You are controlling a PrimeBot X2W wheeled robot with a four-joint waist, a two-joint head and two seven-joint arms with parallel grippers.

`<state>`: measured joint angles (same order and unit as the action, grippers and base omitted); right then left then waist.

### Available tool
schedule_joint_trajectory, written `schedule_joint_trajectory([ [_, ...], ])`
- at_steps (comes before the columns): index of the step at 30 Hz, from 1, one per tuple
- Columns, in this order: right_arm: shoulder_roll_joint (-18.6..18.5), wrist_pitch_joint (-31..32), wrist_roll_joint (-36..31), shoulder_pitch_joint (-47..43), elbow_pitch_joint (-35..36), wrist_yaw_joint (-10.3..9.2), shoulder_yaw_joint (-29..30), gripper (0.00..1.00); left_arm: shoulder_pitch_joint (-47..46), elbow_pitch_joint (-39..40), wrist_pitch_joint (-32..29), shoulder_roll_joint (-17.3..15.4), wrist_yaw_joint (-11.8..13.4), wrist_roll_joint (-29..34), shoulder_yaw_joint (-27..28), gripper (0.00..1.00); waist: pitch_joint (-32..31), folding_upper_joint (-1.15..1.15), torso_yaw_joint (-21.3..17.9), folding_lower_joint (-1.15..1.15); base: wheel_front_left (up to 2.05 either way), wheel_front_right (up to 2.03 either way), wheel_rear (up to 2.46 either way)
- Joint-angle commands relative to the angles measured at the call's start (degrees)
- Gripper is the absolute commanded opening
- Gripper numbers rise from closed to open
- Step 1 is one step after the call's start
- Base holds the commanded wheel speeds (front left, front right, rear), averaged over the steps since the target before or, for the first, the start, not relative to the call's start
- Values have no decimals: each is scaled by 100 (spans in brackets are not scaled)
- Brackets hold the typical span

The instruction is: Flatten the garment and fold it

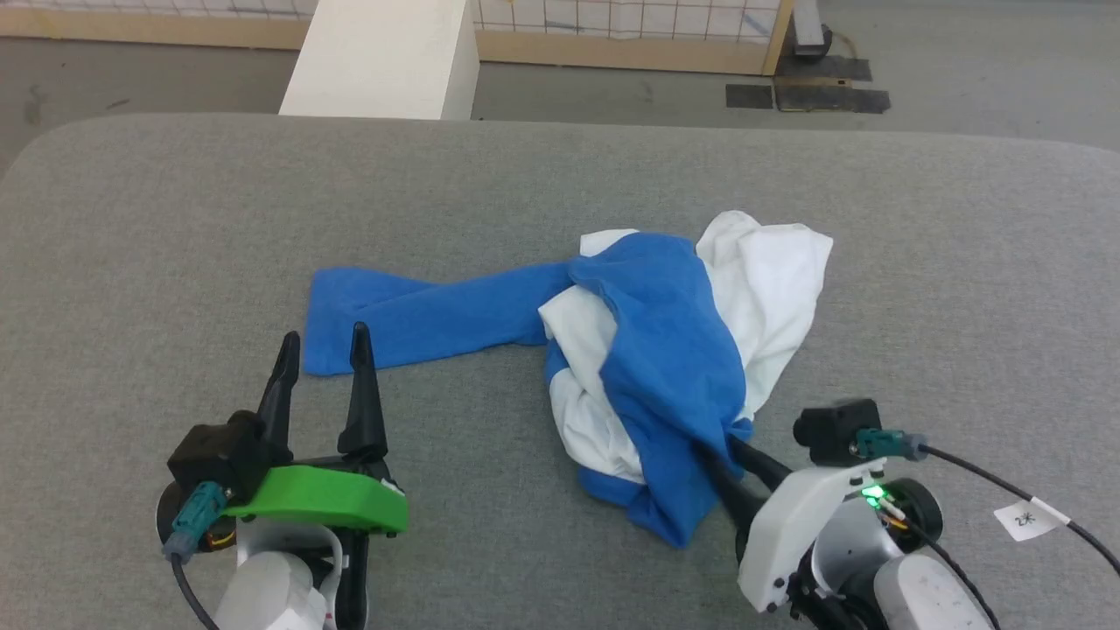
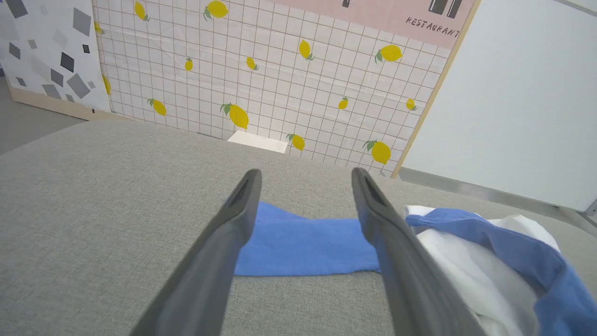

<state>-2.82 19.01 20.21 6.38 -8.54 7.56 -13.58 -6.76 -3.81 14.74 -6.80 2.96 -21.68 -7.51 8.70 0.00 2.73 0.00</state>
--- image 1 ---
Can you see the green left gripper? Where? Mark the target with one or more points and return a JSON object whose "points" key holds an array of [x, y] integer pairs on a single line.
{"points": [[324, 497]]}

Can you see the teal right camera connector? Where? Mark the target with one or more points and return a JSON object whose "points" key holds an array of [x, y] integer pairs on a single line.
{"points": [[888, 444]]}

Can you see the large black floor mat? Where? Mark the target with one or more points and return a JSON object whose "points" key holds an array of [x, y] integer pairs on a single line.
{"points": [[831, 94]]}

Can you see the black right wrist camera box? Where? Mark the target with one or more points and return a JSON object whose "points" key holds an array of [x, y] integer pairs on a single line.
{"points": [[836, 431]]}

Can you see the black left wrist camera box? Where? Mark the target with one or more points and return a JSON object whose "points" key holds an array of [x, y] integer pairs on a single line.
{"points": [[219, 453]]}

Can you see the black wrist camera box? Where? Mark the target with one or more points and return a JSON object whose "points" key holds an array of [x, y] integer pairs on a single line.
{"points": [[836, 431], [219, 453]]}

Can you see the white square pillar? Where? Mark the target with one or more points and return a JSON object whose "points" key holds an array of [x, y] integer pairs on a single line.
{"points": [[385, 52]]}

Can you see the teal camera connector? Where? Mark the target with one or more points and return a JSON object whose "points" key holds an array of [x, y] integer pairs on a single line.
{"points": [[197, 516], [888, 444]]}

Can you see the small black floor mat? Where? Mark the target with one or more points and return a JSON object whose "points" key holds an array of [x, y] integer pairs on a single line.
{"points": [[749, 96]]}

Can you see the teal left camera connector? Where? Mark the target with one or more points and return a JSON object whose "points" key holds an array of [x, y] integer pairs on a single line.
{"points": [[197, 516]]}

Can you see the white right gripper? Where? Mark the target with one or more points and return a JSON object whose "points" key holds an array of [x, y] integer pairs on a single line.
{"points": [[792, 534]]}

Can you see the grey metal post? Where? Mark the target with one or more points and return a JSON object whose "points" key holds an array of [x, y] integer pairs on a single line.
{"points": [[809, 26]]}

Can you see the blue and white garment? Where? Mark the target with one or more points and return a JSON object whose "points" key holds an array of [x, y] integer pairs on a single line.
{"points": [[665, 350]]}

